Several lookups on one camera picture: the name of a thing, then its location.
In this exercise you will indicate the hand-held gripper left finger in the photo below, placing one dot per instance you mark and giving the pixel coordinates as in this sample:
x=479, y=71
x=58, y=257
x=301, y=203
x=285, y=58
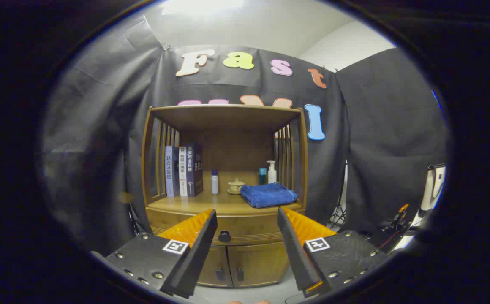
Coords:
x=198, y=253

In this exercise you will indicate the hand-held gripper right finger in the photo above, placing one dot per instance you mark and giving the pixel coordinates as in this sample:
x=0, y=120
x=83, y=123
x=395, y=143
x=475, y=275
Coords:
x=295, y=253

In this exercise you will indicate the wooden drawer with black knob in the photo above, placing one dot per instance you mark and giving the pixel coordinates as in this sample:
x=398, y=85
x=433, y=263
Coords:
x=245, y=226

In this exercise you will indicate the wooden cabinet door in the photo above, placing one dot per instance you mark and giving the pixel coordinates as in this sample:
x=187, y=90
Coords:
x=257, y=264
x=215, y=261

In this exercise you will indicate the wooden countertop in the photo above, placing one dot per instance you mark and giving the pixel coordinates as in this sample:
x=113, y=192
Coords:
x=211, y=202

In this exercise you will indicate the wooden cabinet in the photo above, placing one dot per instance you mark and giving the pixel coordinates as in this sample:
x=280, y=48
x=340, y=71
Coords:
x=236, y=139

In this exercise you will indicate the black tripod stand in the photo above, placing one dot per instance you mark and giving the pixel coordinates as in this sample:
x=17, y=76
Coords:
x=338, y=215

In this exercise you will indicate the folded blue towel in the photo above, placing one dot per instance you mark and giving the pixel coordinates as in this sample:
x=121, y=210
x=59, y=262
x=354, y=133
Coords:
x=268, y=195

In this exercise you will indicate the white bottle with blue cap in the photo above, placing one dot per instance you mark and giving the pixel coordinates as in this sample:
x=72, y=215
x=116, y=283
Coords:
x=214, y=183

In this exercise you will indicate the cream lidded tea cup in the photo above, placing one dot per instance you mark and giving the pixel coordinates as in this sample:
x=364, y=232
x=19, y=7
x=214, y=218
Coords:
x=236, y=186

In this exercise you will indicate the white pump bottle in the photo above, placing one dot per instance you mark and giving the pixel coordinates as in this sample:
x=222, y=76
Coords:
x=272, y=175

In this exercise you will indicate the white book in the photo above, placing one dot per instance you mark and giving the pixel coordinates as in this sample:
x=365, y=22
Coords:
x=183, y=173

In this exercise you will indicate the teal bottle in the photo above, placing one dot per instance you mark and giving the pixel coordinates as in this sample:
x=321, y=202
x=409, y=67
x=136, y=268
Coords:
x=262, y=176

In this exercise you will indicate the dark blue book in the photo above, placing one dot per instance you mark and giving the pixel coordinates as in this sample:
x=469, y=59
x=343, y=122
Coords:
x=195, y=169

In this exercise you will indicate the pale grey book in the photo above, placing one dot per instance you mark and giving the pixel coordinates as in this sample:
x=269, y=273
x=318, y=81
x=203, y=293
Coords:
x=170, y=173

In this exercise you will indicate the black device with orange tip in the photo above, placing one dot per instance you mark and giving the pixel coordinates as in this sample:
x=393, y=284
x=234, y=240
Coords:
x=399, y=217

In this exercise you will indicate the white bag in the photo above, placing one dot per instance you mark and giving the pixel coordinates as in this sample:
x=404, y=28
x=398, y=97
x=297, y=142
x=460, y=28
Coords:
x=433, y=190

